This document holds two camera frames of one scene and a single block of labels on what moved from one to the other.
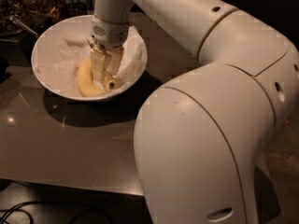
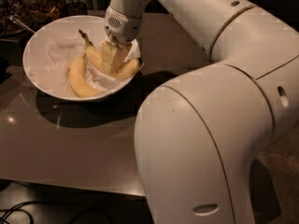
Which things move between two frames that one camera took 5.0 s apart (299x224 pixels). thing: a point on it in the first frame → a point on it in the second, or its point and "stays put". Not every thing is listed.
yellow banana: (108, 82) → (93, 55)
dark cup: (76, 8) stays put
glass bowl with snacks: (37, 7) stays put
